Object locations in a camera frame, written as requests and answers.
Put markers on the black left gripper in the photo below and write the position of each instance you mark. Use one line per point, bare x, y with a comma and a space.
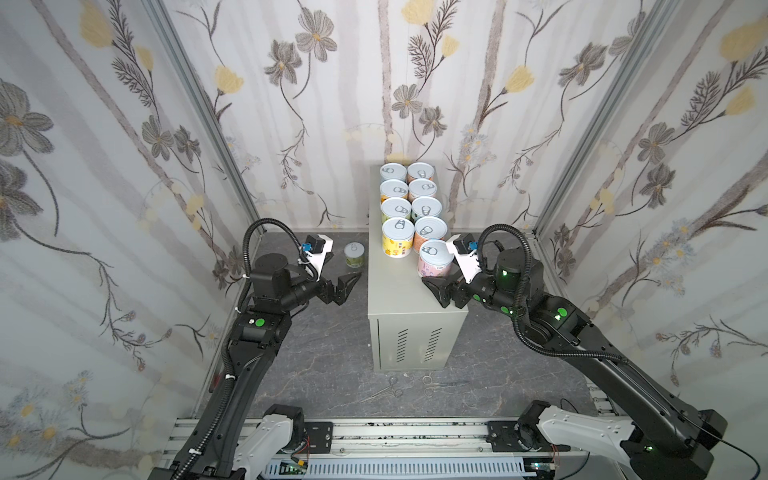
329, 290

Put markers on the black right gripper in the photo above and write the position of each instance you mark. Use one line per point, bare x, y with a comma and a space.
458, 289

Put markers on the pink brown can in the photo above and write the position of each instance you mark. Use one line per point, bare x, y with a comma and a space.
435, 260

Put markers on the brown labelled can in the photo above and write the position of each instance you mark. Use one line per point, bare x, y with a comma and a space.
428, 228

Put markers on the pale teal can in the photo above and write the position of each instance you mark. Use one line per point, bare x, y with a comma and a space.
425, 207

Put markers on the green labelled can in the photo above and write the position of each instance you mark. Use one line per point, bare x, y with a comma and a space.
395, 208

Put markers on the pink labelled can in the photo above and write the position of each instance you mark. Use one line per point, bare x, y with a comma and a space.
421, 187

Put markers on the yellow labelled can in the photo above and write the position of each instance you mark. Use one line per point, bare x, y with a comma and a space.
393, 188

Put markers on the orange labelled can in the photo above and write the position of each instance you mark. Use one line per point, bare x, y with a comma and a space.
420, 170

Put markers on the teal labelled can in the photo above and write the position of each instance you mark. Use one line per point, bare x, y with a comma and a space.
393, 171

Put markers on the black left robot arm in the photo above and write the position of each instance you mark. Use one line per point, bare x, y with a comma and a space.
273, 289

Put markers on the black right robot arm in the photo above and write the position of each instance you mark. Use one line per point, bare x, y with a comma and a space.
658, 436

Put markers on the grey metal cabinet box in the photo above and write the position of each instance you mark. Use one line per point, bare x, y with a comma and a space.
409, 329

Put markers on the right steel scissors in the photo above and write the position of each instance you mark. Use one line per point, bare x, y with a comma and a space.
431, 384

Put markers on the steel scissors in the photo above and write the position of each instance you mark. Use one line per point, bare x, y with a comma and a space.
392, 389
431, 384

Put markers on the left steel scissors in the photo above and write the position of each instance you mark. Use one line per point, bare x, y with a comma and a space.
392, 389

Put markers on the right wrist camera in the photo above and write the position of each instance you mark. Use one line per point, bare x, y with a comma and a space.
464, 249

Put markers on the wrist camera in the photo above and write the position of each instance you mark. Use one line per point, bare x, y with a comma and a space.
464, 249
313, 254

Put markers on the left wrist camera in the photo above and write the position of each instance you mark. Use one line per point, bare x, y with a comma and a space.
313, 254

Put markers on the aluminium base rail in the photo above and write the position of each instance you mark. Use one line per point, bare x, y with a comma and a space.
409, 448

